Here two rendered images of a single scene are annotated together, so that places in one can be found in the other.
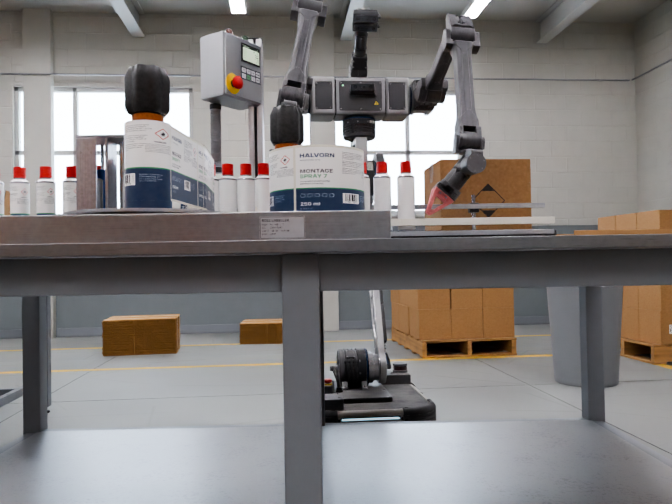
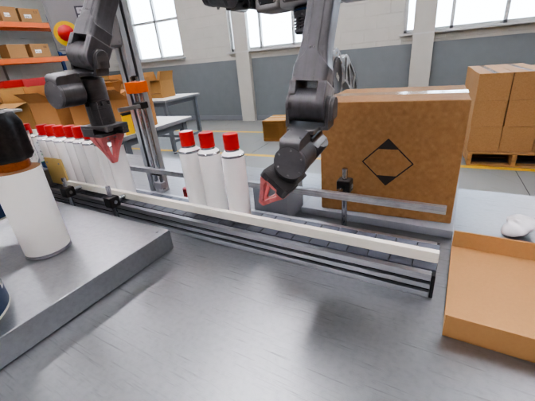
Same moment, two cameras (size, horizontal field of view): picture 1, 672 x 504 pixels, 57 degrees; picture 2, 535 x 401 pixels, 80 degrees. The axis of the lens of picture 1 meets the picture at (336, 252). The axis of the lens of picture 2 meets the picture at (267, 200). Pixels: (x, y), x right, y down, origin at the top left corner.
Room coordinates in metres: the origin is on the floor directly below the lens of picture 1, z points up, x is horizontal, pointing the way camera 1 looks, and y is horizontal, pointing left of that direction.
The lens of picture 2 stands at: (1.27, -0.64, 1.23)
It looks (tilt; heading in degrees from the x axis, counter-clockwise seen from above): 24 degrees down; 33
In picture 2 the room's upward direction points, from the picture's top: 5 degrees counter-clockwise
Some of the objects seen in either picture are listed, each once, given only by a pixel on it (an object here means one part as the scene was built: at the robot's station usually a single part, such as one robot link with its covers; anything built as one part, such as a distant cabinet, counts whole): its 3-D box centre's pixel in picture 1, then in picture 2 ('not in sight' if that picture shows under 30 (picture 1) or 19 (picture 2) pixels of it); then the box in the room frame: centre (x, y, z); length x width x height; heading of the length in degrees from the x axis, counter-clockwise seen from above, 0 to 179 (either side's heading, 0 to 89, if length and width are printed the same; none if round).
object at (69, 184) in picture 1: (72, 201); not in sight; (1.79, 0.76, 0.98); 0.05 x 0.05 x 0.20
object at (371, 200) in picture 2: (365, 207); (208, 178); (1.85, -0.09, 0.96); 1.07 x 0.01 x 0.01; 91
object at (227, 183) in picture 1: (228, 199); (96, 160); (1.80, 0.31, 0.98); 0.05 x 0.05 x 0.20
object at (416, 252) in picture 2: (367, 222); (193, 208); (1.77, -0.09, 0.91); 1.07 x 0.01 x 0.02; 91
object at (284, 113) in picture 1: (287, 167); (21, 186); (1.52, 0.12, 1.03); 0.09 x 0.09 x 0.30
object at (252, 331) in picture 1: (273, 330); not in sight; (6.39, 0.66, 0.10); 0.64 x 0.52 x 0.20; 92
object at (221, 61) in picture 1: (232, 72); (82, 12); (1.89, 0.31, 1.38); 0.17 x 0.10 x 0.19; 146
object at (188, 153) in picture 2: (361, 197); (193, 172); (1.81, -0.08, 0.98); 0.05 x 0.05 x 0.20
